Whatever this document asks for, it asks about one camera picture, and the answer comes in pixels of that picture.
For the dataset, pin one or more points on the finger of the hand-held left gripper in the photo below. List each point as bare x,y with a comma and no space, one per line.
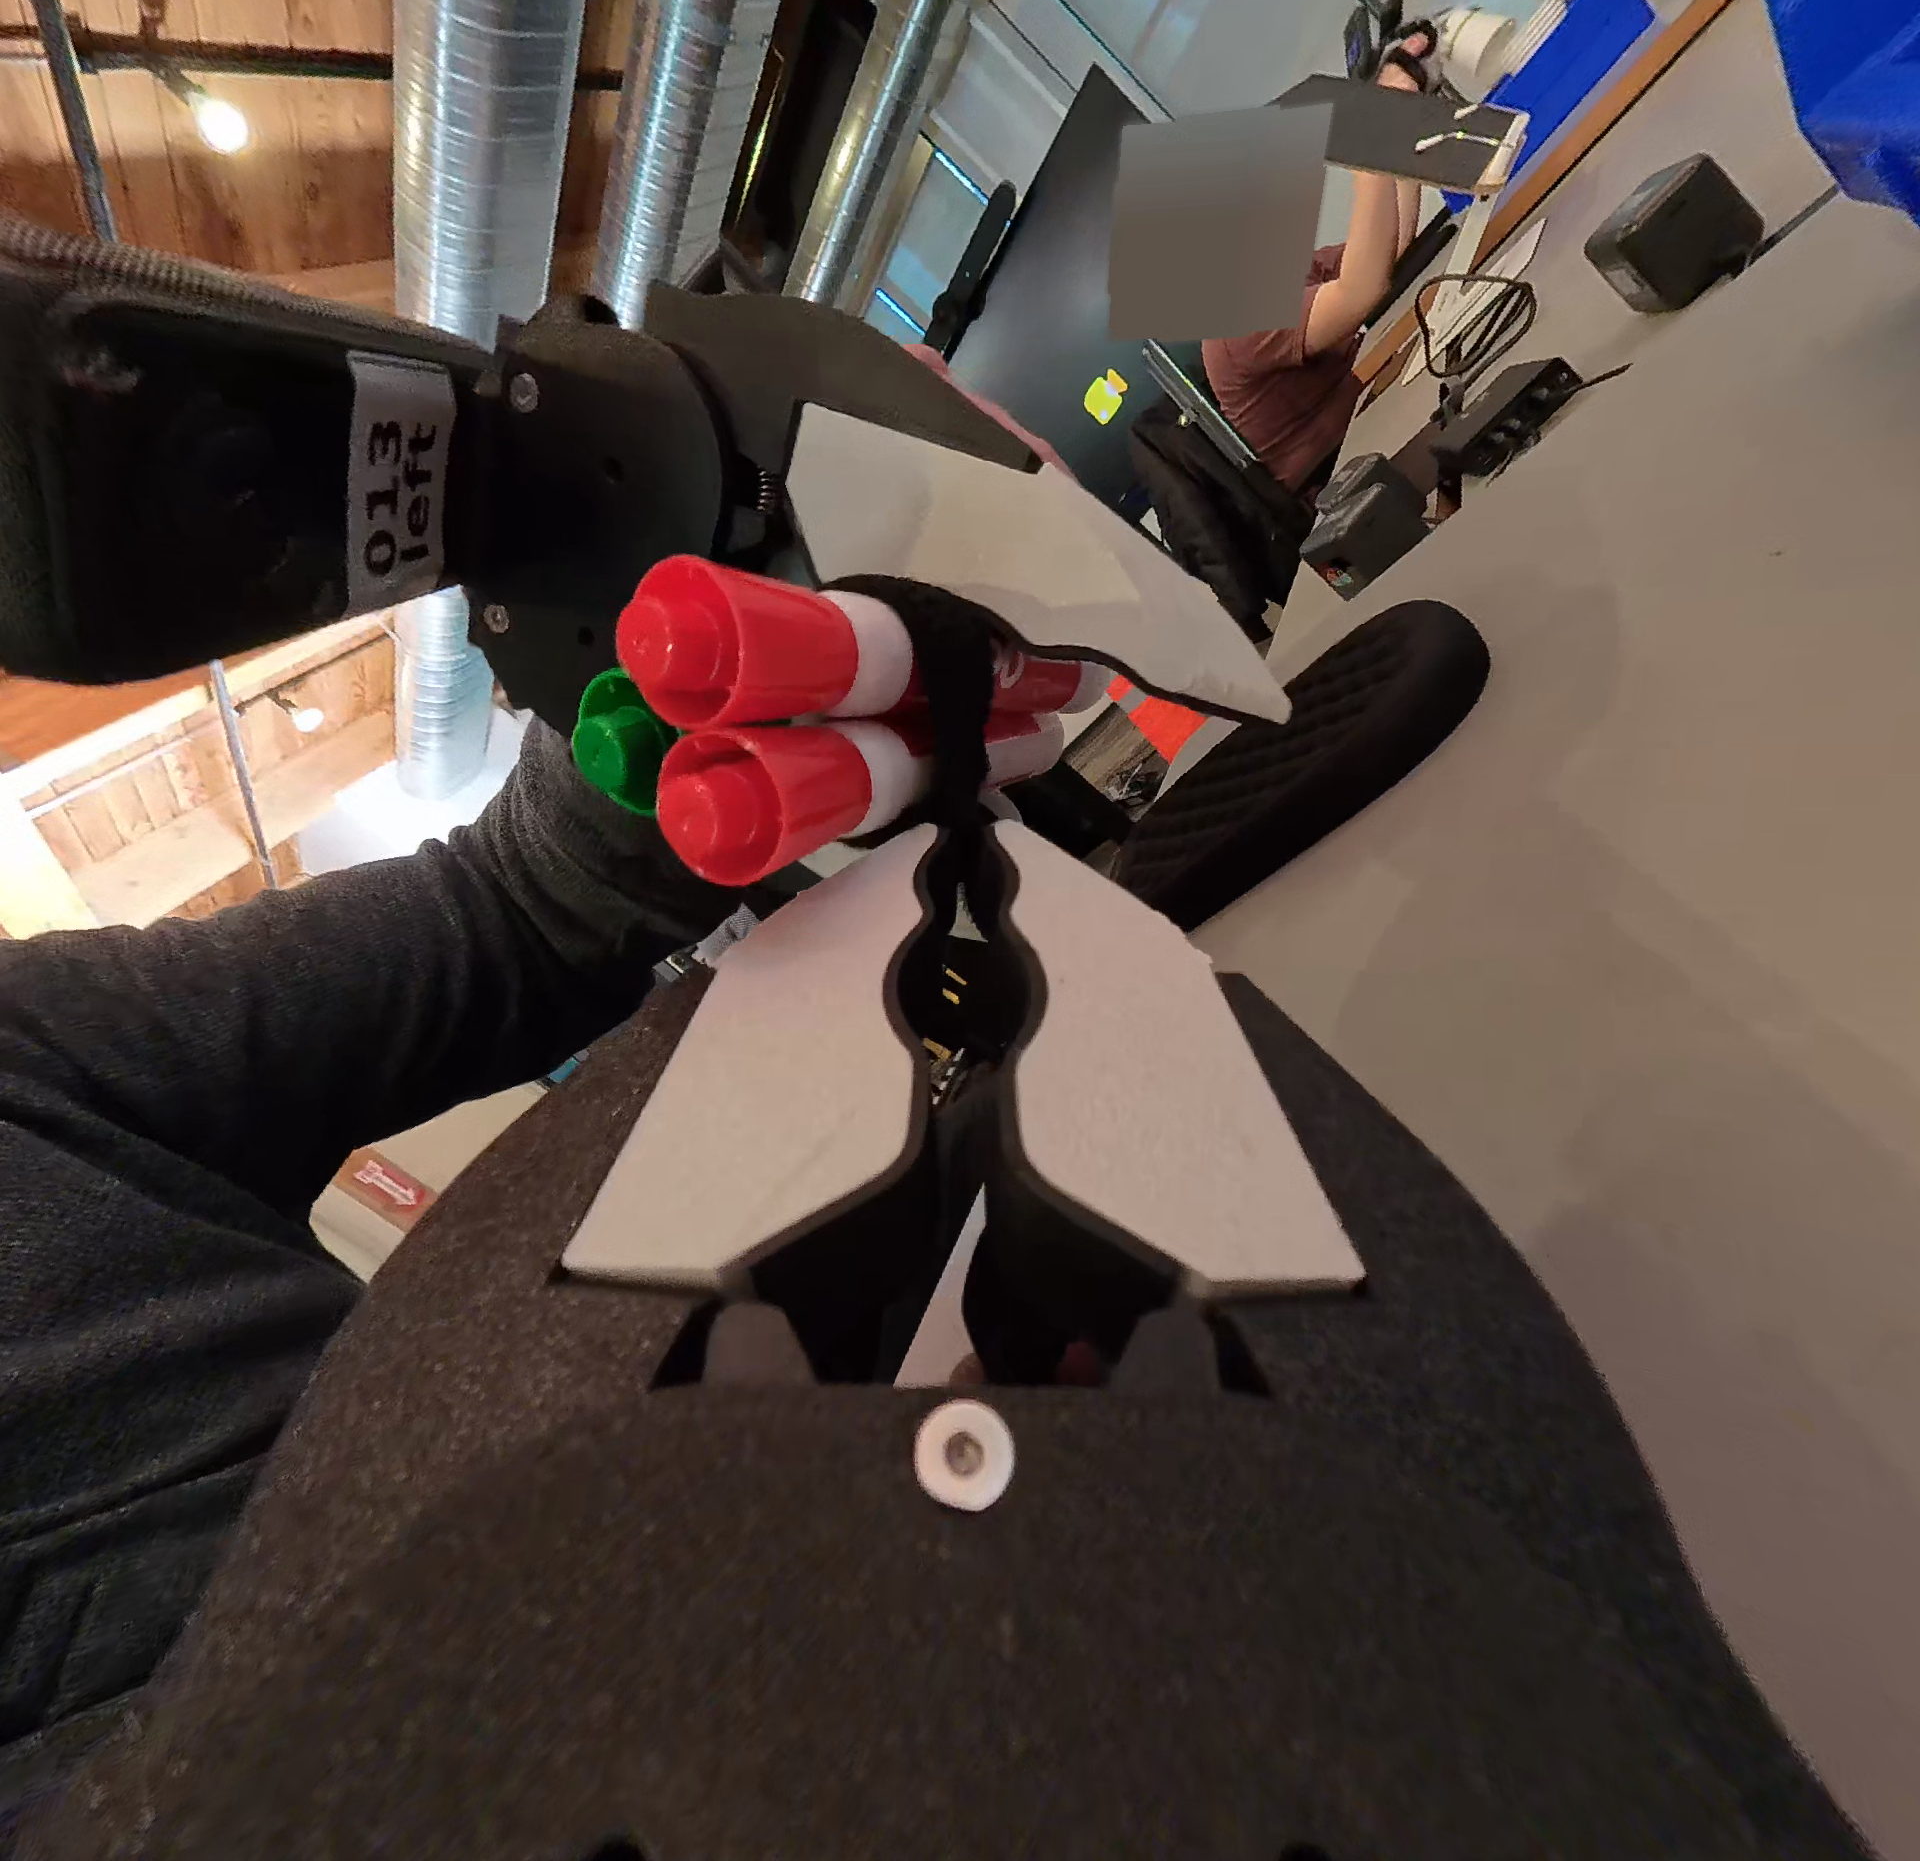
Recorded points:
1024,538

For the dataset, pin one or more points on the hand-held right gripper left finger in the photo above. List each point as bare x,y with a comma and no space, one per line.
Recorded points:
753,1107

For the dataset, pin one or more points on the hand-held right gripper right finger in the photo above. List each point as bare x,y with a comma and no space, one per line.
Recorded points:
1185,1128

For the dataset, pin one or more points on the red dry erase marker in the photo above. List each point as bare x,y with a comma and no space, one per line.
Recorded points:
719,636
764,804

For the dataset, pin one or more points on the green dry erase marker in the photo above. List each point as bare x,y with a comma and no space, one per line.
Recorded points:
615,753

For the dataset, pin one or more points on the person's left forearm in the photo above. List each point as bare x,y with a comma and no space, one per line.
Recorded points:
300,996

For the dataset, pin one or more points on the black monitor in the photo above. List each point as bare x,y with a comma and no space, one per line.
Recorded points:
1054,285

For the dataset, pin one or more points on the black box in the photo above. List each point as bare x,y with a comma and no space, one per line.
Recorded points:
1676,229
1356,523

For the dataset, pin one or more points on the black quilted pad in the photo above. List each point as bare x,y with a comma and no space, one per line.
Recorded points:
1321,753

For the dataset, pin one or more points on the grey metal pipe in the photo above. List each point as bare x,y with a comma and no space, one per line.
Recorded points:
71,77

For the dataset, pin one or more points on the black electronic device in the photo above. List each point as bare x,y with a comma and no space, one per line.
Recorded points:
1508,406

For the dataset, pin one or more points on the black board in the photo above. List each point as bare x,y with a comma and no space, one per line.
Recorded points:
1396,130

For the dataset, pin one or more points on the white cup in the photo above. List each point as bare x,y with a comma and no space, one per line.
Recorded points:
1469,36

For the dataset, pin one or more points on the blue container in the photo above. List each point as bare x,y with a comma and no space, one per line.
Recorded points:
1591,13

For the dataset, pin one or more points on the blue plastic bin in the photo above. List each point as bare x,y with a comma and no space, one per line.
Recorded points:
1849,61

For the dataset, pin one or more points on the silver ventilation duct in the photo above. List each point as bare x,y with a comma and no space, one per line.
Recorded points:
672,103
478,138
902,103

